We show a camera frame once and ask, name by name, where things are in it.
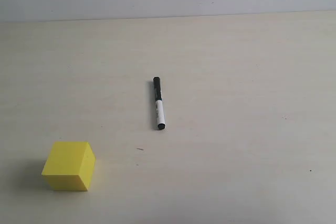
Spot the black and white whiteboard marker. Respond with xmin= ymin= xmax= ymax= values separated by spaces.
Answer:
xmin=153 ymin=77 xmax=165 ymax=130

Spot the yellow foam cube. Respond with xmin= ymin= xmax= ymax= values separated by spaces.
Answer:
xmin=41 ymin=142 xmax=96 ymax=191

